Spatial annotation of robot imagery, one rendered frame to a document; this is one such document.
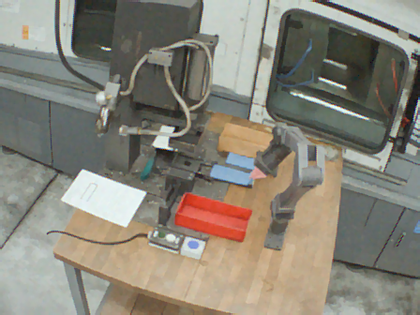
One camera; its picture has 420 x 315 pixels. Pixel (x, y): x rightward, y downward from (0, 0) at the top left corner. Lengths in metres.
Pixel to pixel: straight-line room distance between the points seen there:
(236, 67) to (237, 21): 0.27
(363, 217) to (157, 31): 1.62
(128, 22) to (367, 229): 1.81
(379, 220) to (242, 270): 1.25
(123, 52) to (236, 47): 0.77
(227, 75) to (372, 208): 1.08
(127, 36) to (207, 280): 0.87
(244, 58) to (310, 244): 0.97
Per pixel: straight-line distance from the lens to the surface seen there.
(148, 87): 1.70
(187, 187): 1.83
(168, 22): 1.57
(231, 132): 2.19
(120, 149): 1.89
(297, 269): 1.69
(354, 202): 2.60
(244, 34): 2.26
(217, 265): 1.64
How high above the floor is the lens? 2.15
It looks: 37 degrees down
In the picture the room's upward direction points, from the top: 9 degrees clockwise
